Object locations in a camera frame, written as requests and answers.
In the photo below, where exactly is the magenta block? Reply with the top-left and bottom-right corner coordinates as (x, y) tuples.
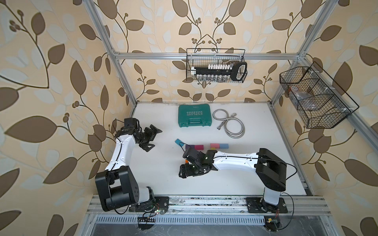
(195, 145), (204, 150)

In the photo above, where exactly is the pink block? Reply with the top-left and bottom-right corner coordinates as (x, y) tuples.
(210, 143), (220, 149)

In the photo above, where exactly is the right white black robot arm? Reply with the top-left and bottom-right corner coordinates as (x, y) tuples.
(179, 147), (287, 206)

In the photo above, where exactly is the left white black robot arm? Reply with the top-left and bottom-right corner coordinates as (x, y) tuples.
(95, 125), (162, 213)

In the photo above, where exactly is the teal block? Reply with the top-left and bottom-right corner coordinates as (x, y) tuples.
(175, 139), (185, 148)

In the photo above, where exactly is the green plastic tool case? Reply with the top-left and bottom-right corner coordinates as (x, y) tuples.
(178, 104), (212, 127)

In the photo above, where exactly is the black white socket set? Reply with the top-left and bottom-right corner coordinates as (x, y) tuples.
(189, 62), (248, 83)

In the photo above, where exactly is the clear plastic bag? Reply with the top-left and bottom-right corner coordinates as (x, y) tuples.
(290, 86), (318, 110)

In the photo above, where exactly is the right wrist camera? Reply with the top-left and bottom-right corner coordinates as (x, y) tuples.
(183, 147), (205, 164)

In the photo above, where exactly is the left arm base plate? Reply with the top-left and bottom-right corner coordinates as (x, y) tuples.
(129, 196), (169, 214)

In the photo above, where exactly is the aluminium front rail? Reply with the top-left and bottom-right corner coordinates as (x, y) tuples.
(86, 194), (331, 216)

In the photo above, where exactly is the coiled metal shower hose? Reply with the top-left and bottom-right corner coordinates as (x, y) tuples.
(212, 109), (246, 139)

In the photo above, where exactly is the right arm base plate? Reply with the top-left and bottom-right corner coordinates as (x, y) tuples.
(245, 197), (288, 213)

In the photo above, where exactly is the centre black wire basket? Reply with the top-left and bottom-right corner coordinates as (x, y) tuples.
(186, 48), (248, 83)

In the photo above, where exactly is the black wire basket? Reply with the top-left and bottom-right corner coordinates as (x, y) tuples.
(186, 48), (248, 83)
(280, 62), (359, 129)

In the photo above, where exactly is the right black wire basket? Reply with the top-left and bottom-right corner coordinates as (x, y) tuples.
(280, 62), (359, 129)

